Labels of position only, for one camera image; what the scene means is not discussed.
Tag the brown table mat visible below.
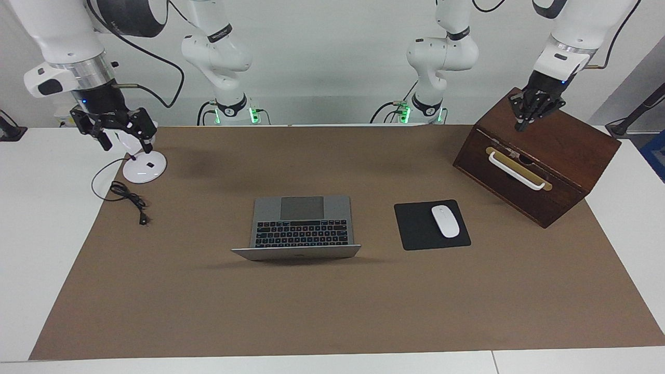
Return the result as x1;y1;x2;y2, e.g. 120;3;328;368
29;125;665;360

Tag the black lamp power cable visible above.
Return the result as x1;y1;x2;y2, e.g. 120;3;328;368
91;157;151;226

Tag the white power strip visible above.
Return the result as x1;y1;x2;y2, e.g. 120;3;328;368
55;106;78;128

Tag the black right base cable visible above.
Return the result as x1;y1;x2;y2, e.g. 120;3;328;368
197;100;218;126

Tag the black clamp base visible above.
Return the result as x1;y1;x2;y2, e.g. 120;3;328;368
0;109;28;142

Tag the dark brown wooden box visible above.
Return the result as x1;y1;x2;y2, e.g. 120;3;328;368
453;87;622;229

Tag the white desk lamp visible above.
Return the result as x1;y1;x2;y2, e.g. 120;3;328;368
113;127;168;184

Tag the blue crate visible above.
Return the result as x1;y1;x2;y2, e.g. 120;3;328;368
640;130;665;183

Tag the black base cable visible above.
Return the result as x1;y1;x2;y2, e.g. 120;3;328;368
197;100;218;126
370;81;419;124

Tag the brass handle backplate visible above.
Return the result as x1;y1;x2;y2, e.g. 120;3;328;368
486;147;553;192

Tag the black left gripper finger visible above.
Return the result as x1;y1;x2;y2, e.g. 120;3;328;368
509;88;538;131
538;96;566;121

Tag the black mouse pad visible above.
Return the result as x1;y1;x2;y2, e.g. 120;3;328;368
394;199;472;251

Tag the black stand with pole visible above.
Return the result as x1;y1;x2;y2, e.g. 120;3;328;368
605;82;665;138

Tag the white box handle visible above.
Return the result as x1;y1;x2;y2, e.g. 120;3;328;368
488;151;546;191

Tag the white computer mouse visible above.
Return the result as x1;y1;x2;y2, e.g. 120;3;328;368
431;205;461;238

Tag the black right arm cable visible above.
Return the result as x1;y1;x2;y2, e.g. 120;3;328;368
86;0;185;110

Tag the silver grey laptop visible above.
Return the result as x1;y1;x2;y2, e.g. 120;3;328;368
231;195;362;261

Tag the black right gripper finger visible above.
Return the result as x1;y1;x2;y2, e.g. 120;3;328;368
70;106;112;152
130;108;158;154

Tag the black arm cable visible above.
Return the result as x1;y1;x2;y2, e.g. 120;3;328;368
584;0;641;69
86;0;185;110

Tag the black left base cable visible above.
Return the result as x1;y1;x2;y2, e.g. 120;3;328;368
370;81;419;124

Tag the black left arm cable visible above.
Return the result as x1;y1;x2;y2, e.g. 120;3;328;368
584;0;641;69

